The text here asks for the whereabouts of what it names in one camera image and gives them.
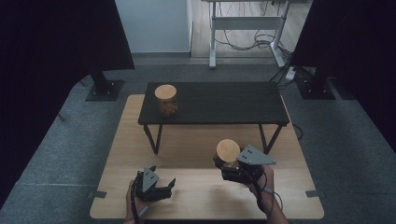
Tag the wooden cylinder block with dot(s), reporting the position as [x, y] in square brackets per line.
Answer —
[228, 151]
[166, 93]

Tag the black curtain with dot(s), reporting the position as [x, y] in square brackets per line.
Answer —
[358, 46]
[46, 62]

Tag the grey tape strip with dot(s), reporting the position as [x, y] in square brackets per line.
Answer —
[97, 194]
[315, 193]

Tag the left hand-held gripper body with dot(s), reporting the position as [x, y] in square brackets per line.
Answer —
[149, 182]

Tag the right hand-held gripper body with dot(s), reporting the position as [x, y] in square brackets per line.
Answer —
[253, 157]

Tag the white power strip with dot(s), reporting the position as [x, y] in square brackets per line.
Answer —
[290, 74]

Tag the white metal desk frame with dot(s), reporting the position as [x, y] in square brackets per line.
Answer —
[246, 22]

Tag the black stand base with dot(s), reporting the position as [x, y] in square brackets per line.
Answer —
[104, 90]
[314, 88]

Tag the person's right hand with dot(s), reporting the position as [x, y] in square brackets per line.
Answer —
[267, 186]

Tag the black low shelf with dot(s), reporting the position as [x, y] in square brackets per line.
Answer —
[224, 102]

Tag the person's left hand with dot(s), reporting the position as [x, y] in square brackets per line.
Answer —
[130, 205]

